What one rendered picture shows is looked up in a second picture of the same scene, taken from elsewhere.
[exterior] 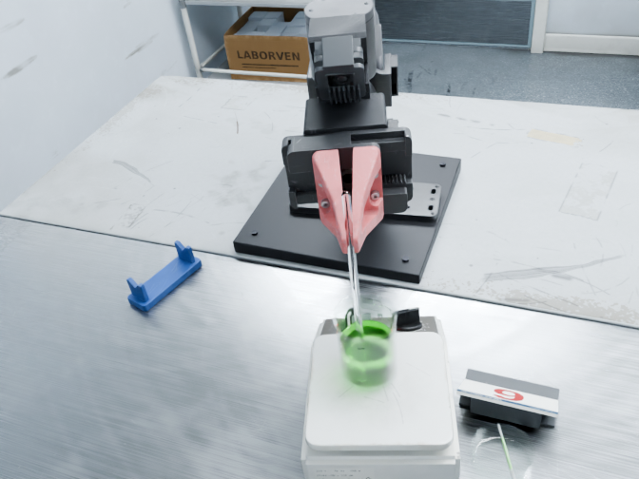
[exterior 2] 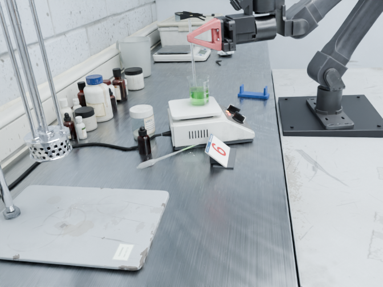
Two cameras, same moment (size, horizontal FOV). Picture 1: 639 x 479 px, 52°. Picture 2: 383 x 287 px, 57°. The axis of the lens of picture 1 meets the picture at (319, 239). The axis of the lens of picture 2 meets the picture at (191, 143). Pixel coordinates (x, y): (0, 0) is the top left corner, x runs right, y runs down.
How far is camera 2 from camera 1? 85 cm
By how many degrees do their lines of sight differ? 63
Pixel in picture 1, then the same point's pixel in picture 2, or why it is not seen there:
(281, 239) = (286, 103)
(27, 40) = not seen: outside the picture
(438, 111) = not seen: outside the picture
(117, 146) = not seen: hidden behind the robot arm
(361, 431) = (174, 105)
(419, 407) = (185, 111)
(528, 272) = (310, 159)
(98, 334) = (224, 93)
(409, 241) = (305, 126)
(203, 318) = (239, 104)
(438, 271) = (295, 139)
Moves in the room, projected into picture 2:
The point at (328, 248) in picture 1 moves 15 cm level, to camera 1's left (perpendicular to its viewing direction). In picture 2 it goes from (287, 112) to (263, 96)
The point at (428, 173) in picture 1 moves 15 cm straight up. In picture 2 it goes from (366, 123) to (377, 63)
